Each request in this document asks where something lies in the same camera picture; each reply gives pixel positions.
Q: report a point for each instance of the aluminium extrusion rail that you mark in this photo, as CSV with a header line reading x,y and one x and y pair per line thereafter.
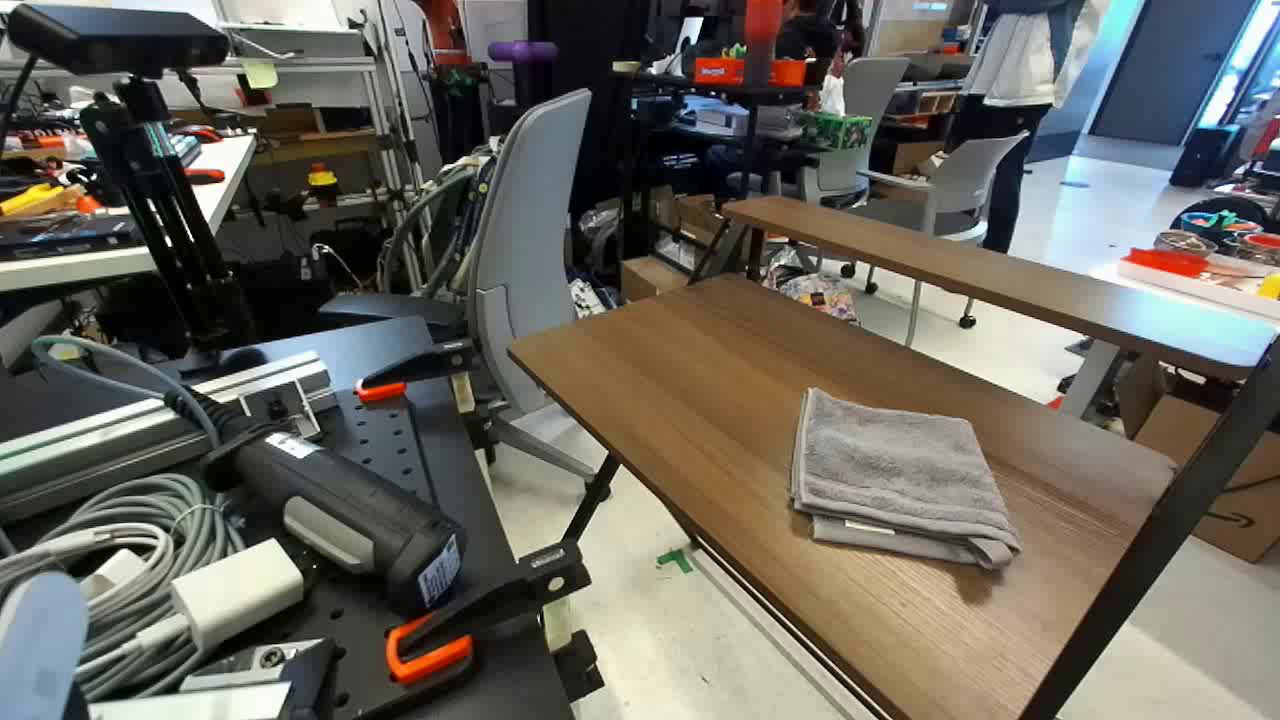
x,y
123,424

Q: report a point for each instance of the small cardboard box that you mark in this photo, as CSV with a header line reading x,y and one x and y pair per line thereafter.
x,y
652,277

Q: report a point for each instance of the yellow tool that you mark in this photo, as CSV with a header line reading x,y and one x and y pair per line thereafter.
x,y
42,200

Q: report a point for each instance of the red flat object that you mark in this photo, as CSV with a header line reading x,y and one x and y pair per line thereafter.
x,y
1165,262

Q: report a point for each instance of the black stereo camera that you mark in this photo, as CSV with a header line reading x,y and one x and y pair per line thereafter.
x,y
112,37

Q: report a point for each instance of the white background chair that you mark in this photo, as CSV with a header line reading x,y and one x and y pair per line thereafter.
x,y
953,192

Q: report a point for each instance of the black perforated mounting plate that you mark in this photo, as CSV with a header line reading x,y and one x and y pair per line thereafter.
x,y
403,447

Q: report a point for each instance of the wooden desk shelf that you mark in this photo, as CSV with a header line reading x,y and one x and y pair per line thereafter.
x,y
1014,282

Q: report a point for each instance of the white power adapter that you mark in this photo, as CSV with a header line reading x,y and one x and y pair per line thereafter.
x,y
243,588

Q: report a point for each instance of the black diagonal desk brace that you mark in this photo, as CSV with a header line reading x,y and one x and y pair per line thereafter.
x,y
589,501

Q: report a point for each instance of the black metal desk frame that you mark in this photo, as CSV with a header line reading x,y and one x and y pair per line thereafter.
x,y
1160,533

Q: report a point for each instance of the orange storage bin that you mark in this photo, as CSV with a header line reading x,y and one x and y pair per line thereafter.
x,y
725,69

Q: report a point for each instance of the large cardboard box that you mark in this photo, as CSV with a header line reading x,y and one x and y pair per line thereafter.
x,y
1201,440

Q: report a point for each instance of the grey towel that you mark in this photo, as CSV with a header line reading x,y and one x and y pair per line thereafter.
x,y
902,483

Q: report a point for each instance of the blue grey rounded object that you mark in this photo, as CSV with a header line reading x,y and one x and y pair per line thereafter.
x,y
38,653

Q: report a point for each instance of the black camera tripod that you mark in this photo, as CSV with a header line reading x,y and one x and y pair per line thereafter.
x,y
172,227

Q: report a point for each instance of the purple dumbbell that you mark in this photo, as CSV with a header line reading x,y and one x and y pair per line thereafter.
x,y
521,55

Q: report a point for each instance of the green floor tape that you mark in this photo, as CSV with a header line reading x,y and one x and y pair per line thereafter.
x,y
678,562

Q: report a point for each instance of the grey office chair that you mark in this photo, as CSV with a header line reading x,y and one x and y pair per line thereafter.
x,y
534,253

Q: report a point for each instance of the black handheld device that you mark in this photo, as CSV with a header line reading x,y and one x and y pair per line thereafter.
x,y
352,513

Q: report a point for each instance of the person in white shirt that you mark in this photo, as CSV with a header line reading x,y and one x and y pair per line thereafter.
x,y
1021,67

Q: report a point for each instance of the white workbench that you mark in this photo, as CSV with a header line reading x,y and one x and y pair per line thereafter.
x,y
80,262

